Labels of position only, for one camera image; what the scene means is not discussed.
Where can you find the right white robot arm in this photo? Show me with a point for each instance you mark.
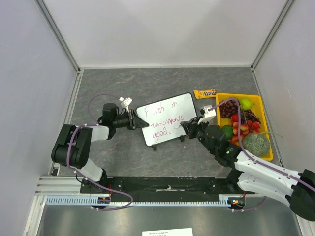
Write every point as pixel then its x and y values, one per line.
pixel 292 188

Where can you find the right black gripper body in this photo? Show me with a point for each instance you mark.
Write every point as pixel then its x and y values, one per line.
pixel 196 128

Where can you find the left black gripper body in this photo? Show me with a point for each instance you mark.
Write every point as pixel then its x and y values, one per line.
pixel 131 119

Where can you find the green lime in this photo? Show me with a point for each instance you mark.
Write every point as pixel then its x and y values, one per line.
pixel 228 131

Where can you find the purple grape bunch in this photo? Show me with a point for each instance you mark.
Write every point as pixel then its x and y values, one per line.
pixel 229 108

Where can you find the green pear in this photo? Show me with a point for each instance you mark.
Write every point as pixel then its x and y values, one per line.
pixel 246 104

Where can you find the yellow candy packet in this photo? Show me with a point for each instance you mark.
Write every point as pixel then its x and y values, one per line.
pixel 204 94

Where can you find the red cherries cluster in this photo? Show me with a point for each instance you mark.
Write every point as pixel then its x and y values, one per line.
pixel 249 123

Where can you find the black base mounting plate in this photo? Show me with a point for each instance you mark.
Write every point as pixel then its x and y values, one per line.
pixel 174 189

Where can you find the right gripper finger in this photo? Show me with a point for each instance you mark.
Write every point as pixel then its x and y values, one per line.
pixel 188 129
pixel 193 121

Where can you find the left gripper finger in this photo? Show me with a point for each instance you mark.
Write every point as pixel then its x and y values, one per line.
pixel 139 121
pixel 141 125

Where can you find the white paper label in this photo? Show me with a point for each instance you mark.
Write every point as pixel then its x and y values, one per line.
pixel 171 232

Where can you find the yellow plastic fruit tray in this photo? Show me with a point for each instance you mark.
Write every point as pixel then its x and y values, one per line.
pixel 257 109

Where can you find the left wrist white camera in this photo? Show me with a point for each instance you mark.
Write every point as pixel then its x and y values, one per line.
pixel 125 103

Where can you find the green netted melon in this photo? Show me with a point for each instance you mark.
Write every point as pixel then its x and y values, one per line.
pixel 257 144

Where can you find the whiteboard metal wire stand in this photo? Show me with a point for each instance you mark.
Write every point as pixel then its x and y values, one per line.
pixel 182 139

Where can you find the white whiteboard black frame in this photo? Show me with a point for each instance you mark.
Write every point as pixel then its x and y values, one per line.
pixel 164 115

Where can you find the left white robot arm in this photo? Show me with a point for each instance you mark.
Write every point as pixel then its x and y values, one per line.
pixel 73 144

